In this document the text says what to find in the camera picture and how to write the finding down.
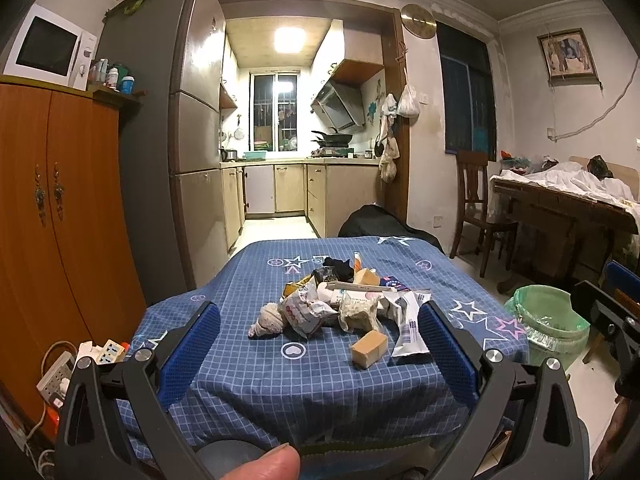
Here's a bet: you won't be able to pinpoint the hanging white plastic bag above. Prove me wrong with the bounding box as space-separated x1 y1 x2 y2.
396 84 421 119

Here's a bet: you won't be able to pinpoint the white microwave oven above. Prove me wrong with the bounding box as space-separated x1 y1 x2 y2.
3 4 96 91

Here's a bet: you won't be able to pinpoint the grey refrigerator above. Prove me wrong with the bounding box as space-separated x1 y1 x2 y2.
98 0 227 304

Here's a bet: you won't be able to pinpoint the beige kitchen cabinets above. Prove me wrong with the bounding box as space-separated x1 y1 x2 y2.
221 157 384 249

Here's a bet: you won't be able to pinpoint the range hood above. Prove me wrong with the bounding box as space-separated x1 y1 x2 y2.
311 80 366 133

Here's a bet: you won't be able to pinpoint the orange wooden cabinet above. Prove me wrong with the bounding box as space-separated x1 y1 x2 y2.
1 76 145 440

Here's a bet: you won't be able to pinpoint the person's left hand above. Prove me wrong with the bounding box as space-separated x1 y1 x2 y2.
222 443 300 480

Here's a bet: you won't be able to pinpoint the white cloth on table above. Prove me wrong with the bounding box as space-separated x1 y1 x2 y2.
489 162 639 257

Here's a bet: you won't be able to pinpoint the blue tissue pack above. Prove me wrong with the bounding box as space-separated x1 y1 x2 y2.
380 276 409 292

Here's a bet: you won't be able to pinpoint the clear bag of grains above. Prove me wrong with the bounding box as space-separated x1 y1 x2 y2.
338 292 380 333

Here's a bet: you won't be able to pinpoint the framed picture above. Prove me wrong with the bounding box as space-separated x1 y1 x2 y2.
538 28 599 84

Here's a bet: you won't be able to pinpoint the black wok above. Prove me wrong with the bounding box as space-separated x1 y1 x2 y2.
312 130 352 148

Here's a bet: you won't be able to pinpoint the dark wrapper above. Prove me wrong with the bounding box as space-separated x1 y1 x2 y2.
311 266 338 285

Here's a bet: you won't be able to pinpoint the wall cable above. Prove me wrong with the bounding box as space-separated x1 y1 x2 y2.
546 57 640 143

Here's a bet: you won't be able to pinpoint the white red snack bag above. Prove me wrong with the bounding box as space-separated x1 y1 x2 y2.
279 278 337 339

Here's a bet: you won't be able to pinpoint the green lined trash bin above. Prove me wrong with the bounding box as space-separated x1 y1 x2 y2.
504 285 590 370

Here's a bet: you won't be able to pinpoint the white power strip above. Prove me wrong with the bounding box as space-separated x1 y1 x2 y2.
37 351 75 410

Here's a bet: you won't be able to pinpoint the black bag on floor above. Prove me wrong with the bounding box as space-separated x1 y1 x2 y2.
337 204 444 254

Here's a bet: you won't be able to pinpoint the wooden chair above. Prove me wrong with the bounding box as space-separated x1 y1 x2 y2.
449 150 518 278

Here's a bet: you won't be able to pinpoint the tan sponge block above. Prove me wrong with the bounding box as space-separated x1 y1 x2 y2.
350 330 388 368

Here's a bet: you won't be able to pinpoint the kitchen window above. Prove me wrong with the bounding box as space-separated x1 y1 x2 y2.
250 73 298 153

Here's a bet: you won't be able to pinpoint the gold cigarette carton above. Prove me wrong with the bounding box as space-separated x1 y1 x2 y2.
282 274 312 299

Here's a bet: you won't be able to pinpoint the orange white paper box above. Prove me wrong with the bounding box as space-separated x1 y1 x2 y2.
352 252 362 274

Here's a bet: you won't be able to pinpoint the round wall clock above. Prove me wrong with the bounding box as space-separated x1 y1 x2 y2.
400 3 437 40

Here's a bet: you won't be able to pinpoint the wooden dining table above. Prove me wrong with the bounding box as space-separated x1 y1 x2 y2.
492 177 639 290

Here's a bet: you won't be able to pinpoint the dark interior window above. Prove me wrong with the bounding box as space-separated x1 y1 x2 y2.
436 22 497 162

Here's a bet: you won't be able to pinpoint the blue star-pattern tablecloth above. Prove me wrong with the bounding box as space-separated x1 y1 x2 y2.
131 236 529 448

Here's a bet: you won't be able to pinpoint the black cloth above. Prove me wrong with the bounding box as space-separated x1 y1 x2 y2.
323 257 355 282

